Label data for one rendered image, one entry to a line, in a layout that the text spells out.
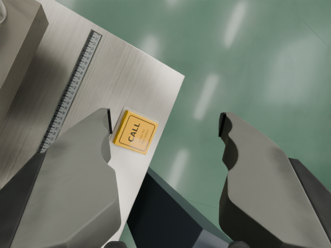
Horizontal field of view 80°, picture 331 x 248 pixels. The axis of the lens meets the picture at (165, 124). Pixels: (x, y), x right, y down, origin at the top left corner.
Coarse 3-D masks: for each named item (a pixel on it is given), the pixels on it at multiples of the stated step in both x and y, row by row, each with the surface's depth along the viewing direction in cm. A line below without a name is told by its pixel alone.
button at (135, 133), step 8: (128, 112) 38; (128, 120) 38; (136, 120) 39; (144, 120) 40; (120, 128) 38; (128, 128) 38; (136, 128) 39; (144, 128) 40; (152, 128) 40; (120, 136) 38; (128, 136) 38; (136, 136) 39; (144, 136) 40; (152, 136) 40; (120, 144) 38; (128, 144) 39; (136, 144) 39; (144, 144) 40; (144, 152) 40
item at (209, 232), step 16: (144, 192) 84; (160, 192) 75; (176, 192) 94; (144, 208) 76; (160, 208) 69; (176, 208) 63; (192, 208) 76; (128, 224) 78; (144, 224) 70; (160, 224) 64; (176, 224) 58; (192, 224) 54; (208, 224) 64; (144, 240) 65; (160, 240) 60; (176, 240) 55; (192, 240) 51; (208, 240) 52; (224, 240) 55
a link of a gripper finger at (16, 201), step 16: (32, 160) 7; (16, 176) 7; (32, 176) 7; (0, 192) 6; (16, 192) 6; (0, 208) 6; (16, 208) 6; (0, 224) 5; (16, 224) 5; (0, 240) 5
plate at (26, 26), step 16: (16, 0) 22; (32, 0) 22; (16, 16) 22; (32, 16) 22; (0, 32) 21; (16, 32) 22; (32, 32) 24; (0, 48) 21; (16, 48) 22; (32, 48) 26; (0, 64) 22; (16, 64) 23; (0, 80) 22; (16, 80) 25; (0, 96) 23; (0, 112) 25
